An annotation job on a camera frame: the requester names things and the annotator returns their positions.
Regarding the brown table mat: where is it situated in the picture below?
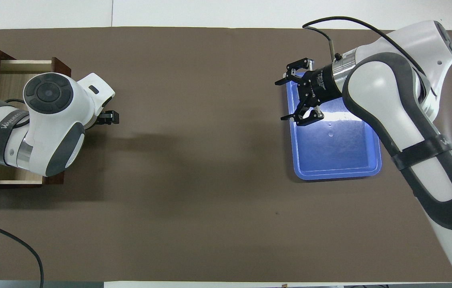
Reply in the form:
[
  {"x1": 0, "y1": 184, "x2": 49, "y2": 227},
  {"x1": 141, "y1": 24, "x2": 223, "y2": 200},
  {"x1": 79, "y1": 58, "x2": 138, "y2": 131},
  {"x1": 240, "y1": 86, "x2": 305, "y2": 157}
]
[{"x1": 0, "y1": 27, "x2": 452, "y2": 282}]

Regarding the dark wooden drawer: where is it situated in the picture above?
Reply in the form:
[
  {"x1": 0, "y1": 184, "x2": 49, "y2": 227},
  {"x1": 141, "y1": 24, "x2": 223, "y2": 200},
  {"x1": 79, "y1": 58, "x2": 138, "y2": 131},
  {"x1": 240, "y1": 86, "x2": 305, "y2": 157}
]
[{"x1": 0, "y1": 57, "x2": 72, "y2": 187}]

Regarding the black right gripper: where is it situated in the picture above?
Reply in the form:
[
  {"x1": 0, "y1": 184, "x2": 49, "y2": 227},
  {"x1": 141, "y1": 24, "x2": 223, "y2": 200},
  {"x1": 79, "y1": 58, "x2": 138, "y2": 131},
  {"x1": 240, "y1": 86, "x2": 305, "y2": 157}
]
[{"x1": 274, "y1": 58, "x2": 347, "y2": 127}]

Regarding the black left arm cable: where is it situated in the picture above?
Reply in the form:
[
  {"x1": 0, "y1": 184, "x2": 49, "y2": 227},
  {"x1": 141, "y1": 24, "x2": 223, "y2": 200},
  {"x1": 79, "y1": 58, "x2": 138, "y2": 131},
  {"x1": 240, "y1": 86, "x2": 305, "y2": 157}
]
[{"x1": 0, "y1": 218, "x2": 44, "y2": 288}]

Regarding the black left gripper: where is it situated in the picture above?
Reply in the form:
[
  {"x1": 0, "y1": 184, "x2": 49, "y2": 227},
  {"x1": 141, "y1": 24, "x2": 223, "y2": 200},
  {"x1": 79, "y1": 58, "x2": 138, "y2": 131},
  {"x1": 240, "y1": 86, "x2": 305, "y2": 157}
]
[{"x1": 85, "y1": 111, "x2": 120, "y2": 129}]

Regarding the blue plastic tray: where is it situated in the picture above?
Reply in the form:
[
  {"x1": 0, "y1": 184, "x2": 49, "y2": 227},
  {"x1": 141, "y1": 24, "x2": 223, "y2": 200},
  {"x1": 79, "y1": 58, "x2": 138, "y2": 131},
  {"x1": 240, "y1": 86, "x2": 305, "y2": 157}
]
[{"x1": 286, "y1": 76, "x2": 382, "y2": 181}]

